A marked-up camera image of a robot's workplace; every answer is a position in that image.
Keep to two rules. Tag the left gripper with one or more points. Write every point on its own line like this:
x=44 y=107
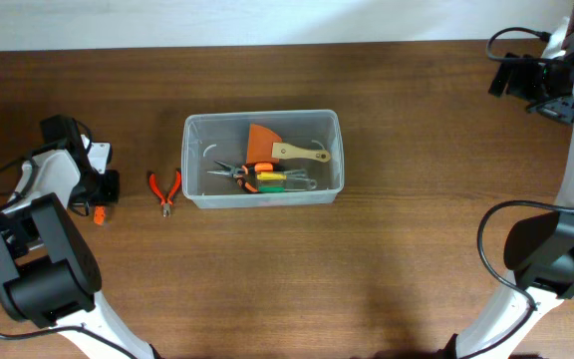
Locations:
x=109 y=186

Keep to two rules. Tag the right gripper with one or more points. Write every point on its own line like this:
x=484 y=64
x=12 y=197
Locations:
x=501 y=76

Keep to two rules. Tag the orange drill bit holder strip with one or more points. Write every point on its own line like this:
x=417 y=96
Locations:
x=99 y=216

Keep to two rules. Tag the small red-handled cutting pliers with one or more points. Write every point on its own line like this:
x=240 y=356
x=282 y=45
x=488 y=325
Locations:
x=165 y=196

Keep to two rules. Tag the orange-black needle nose pliers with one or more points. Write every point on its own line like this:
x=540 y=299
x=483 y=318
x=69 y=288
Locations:
x=239 y=174

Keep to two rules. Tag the orange scraper with wooden handle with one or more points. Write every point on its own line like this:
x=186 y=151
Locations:
x=265 y=146

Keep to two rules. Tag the clear case of screwdrivers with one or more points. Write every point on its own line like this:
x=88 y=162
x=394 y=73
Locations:
x=289 y=181

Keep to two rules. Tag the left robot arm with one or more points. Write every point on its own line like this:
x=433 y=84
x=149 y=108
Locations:
x=48 y=274

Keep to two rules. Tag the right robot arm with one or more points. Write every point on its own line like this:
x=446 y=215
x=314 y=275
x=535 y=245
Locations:
x=539 y=251

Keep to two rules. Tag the clear plastic container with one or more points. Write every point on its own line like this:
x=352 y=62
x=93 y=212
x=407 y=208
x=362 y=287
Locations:
x=210 y=140

